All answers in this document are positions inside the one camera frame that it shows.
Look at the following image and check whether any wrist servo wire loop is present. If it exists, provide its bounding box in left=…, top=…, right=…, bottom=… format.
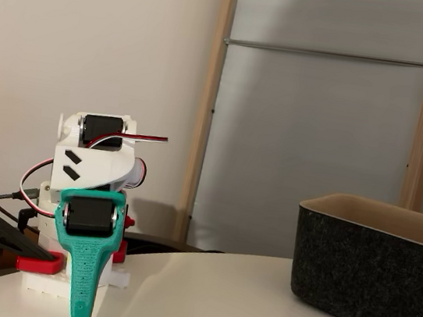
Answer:
left=85, top=124, right=170, bottom=159

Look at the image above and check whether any black power cable plug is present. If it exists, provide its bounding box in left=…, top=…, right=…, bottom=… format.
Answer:
left=16, top=207, right=35, bottom=233

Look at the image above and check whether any black cable with grey plug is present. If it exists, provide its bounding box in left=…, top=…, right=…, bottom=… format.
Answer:
left=0, top=183, right=48, bottom=234

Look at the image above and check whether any gripper servo wire loop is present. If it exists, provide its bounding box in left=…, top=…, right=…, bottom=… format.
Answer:
left=16, top=154, right=55, bottom=219

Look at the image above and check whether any wooden framed frosted panel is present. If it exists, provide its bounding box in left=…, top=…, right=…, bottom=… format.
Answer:
left=172, top=0, right=423, bottom=278

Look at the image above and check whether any dark grey felt basket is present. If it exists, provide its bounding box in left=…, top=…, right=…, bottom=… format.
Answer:
left=283, top=187, right=423, bottom=317

